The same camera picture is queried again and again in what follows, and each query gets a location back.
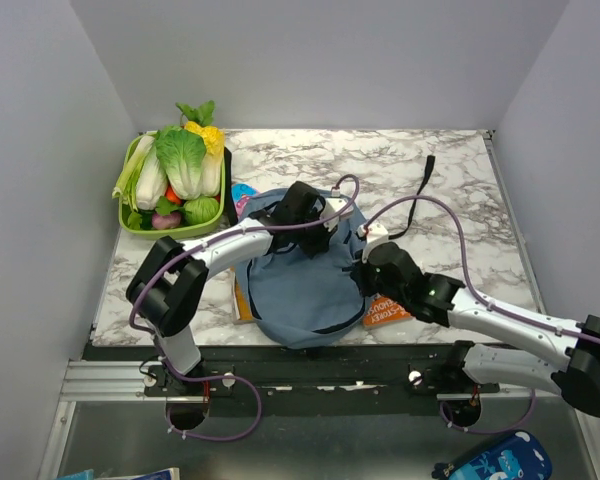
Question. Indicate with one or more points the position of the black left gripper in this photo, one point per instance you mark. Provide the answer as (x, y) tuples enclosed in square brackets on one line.
[(321, 245)]

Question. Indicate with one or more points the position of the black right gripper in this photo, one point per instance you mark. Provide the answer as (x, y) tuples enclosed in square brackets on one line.
[(358, 275)]

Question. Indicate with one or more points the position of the orange treehouse story book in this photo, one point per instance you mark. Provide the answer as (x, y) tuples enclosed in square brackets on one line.
[(383, 312)]

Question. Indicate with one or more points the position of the blue student backpack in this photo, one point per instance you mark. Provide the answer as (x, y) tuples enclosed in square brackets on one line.
[(302, 302)]

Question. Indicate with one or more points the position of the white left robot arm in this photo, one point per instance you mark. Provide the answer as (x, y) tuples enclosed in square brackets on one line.
[(167, 289)]

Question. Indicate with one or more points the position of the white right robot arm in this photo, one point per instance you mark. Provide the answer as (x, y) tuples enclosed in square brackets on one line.
[(555, 355)]

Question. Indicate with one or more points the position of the pink cartoon pencil case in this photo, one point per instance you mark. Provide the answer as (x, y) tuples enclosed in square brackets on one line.
[(241, 193)]

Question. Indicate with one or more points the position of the yellow leaf napa cabbage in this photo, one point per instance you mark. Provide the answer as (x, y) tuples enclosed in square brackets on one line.
[(199, 121)]

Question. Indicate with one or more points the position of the round green cabbage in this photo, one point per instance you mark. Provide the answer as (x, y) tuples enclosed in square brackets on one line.
[(200, 210)]

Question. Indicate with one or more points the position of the green vegetable basket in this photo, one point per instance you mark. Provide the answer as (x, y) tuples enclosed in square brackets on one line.
[(140, 223)]

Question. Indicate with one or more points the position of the purple onion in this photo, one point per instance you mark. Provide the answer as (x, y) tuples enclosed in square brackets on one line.
[(166, 222)]

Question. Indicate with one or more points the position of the green leaf napa cabbage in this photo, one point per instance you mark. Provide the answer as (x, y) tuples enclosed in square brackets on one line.
[(180, 154)]

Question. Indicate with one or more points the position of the orange carrot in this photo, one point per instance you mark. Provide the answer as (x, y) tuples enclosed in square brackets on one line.
[(172, 197)]

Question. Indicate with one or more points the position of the white green leek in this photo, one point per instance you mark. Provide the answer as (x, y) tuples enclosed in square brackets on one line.
[(125, 186)]

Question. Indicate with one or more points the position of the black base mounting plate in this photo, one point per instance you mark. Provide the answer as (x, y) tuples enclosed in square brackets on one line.
[(327, 381)]

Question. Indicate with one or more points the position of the blue shark pencil case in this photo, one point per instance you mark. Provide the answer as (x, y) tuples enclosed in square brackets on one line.
[(514, 455)]

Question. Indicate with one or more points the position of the blue book at bottom edge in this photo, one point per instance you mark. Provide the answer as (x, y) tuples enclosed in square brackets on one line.
[(172, 473)]

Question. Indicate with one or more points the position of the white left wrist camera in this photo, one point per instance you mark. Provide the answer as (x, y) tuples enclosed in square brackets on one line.
[(336, 209)]

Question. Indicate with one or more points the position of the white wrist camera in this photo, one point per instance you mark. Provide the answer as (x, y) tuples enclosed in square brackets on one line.
[(336, 209), (373, 235)]

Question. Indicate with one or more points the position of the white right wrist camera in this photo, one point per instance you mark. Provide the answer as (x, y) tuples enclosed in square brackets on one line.
[(373, 235)]

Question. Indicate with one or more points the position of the aluminium rail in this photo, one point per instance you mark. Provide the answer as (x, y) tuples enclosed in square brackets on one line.
[(104, 381)]

